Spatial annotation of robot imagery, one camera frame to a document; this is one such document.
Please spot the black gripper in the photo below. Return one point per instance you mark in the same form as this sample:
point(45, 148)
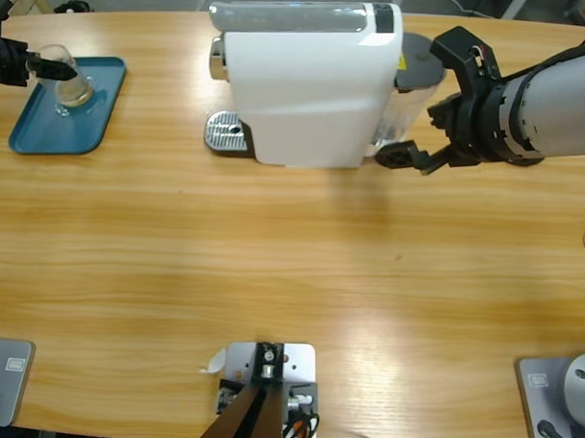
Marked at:
point(473, 129)
point(7, 62)

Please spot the dark camera post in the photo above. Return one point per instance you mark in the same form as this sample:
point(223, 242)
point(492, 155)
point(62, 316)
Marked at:
point(262, 410)

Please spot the clear drinking glass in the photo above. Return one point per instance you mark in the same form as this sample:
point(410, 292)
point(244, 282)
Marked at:
point(71, 84)

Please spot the white capsule coffee machine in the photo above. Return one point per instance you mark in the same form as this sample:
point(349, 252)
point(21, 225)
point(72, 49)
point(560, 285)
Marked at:
point(301, 99)

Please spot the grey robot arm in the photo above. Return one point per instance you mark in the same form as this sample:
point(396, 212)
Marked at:
point(560, 108)

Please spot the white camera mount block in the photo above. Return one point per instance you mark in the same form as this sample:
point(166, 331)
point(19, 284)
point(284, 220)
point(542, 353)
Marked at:
point(299, 363)

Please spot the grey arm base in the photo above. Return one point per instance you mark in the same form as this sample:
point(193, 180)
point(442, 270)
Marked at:
point(13, 377)
point(541, 396)

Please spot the blue plastic tray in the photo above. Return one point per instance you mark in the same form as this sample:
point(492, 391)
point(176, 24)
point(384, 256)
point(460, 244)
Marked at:
point(45, 133)

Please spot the white paper tape piece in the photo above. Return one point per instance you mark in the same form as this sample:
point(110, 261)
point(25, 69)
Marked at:
point(217, 363)

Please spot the white metal table frame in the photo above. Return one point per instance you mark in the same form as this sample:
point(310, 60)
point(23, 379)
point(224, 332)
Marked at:
point(516, 6)

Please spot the black capsule stand with rods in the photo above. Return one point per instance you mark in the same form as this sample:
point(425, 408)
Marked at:
point(525, 163)

